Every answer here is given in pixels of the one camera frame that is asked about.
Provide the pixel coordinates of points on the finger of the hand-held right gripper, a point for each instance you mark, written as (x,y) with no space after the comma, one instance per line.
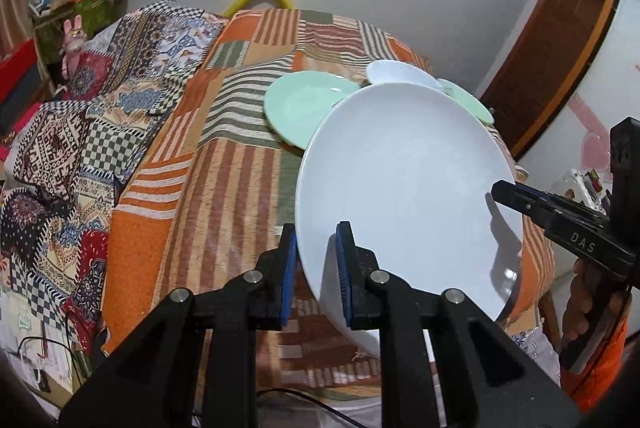
(575,207)
(520,202)

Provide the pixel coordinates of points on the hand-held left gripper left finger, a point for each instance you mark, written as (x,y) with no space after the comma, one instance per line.
(287,278)

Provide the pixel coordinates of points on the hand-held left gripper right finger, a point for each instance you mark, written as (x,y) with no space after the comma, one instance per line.
(345,278)

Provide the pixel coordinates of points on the large white plate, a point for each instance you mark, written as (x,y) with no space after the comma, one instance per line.
(410,188)

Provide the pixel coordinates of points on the green plate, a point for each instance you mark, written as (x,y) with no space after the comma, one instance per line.
(470,103)
(300,103)

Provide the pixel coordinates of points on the small white plate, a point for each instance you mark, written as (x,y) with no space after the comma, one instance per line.
(400,72)

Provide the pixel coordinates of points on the person's right hand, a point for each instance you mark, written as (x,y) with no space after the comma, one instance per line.
(582,288)

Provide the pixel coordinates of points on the orange striped blanket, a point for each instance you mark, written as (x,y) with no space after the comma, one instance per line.
(225,188)

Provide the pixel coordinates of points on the white patterned cloth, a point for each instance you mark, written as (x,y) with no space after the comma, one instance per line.
(537,353)

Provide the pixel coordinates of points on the wooden door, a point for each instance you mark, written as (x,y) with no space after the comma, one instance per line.
(565,33)

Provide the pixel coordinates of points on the patchwork patterned quilt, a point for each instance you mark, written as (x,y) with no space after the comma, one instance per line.
(100,118)

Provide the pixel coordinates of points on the scattered papers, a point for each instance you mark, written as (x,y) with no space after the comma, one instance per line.
(30,338)

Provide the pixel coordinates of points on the pink bunny toy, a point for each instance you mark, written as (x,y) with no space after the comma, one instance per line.
(75,38)

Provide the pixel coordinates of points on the green cardboard box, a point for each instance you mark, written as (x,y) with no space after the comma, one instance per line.
(92,11)

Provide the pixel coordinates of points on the red box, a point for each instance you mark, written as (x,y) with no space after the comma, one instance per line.
(17,68)

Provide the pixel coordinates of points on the striped curtain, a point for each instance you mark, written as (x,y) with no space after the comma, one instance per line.
(12,8)

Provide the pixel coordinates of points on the pink wall sticker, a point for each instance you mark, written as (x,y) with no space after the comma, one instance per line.
(595,148)

